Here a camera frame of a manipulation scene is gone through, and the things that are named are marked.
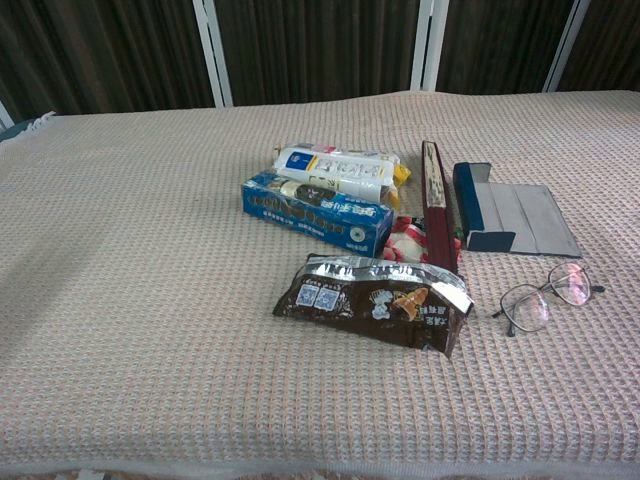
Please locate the thin-framed eyeglasses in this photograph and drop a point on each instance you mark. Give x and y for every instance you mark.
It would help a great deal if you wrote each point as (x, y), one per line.
(530, 310)

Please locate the blue snack box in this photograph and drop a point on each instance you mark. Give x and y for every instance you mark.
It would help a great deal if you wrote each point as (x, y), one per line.
(310, 215)

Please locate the blue grey glasses case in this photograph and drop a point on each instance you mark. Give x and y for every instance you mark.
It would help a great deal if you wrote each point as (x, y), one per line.
(520, 215)

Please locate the white snack packet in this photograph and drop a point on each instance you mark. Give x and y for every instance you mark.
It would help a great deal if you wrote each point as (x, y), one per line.
(340, 172)

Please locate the brown chocolate snack bag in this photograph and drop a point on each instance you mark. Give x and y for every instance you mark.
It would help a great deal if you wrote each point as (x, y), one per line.
(370, 305)

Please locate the red white candy wrapper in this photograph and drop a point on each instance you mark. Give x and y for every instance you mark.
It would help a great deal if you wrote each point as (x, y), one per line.
(406, 242)

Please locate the yellow snack packet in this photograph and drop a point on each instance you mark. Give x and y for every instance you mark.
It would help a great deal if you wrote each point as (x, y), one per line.
(401, 175)

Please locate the dark red hardcover book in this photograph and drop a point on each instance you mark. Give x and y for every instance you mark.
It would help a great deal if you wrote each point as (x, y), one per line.
(440, 230)

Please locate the beige waffle tablecloth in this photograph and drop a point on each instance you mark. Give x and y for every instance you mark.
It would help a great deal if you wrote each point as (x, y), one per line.
(150, 300)

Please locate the teal table pad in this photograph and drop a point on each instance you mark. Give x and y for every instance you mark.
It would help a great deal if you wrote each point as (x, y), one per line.
(17, 129)

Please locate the white partition post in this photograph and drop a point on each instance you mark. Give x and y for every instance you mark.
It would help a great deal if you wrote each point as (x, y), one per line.
(212, 50)
(4, 115)
(565, 45)
(429, 45)

